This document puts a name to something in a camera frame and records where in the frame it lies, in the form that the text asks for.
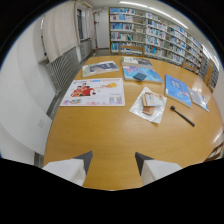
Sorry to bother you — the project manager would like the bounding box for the clear plastic biscuit bag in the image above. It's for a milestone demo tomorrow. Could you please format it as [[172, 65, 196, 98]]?
[[128, 86, 168, 125]]

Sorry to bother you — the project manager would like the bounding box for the roast milk biscuit packet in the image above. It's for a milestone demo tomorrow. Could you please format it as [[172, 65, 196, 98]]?
[[141, 91, 164, 108]]

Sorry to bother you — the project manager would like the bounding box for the black pen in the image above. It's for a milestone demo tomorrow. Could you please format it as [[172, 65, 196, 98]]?
[[170, 105, 196, 128]]

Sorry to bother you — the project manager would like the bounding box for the white poster with red figures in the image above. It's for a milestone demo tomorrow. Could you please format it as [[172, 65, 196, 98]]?
[[59, 77, 126, 108]]

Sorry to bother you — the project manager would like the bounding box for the light blue thin booklet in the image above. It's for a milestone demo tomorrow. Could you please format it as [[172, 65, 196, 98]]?
[[187, 86, 211, 113]]

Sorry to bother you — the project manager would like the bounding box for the small dark blue box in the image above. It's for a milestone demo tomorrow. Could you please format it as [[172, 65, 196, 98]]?
[[132, 72, 148, 82]]

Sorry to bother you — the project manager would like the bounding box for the colourful blue illustrated book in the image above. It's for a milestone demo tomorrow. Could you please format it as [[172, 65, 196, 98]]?
[[122, 65, 164, 84]]

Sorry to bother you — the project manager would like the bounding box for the grey radiator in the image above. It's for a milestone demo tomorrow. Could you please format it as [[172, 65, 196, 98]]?
[[44, 46, 83, 94]]

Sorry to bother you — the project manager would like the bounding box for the grey green magazine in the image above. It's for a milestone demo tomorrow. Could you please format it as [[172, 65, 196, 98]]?
[[81, 60, 120, 78]]

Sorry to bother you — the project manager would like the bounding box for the wooden chair with dark seat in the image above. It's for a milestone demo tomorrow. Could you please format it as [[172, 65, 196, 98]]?
[[181, 61, 198, 75]]

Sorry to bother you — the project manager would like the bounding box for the dark cover book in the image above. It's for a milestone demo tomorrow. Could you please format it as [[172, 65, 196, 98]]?
[[120, 56, 154, 70]]

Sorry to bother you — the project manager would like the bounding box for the long library bookshelf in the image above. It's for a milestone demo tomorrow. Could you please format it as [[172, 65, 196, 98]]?
[[108, 6, 220, 88]]

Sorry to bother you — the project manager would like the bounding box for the white curtain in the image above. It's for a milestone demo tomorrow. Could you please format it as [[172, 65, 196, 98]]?
[[42, 0, 82, 64]]

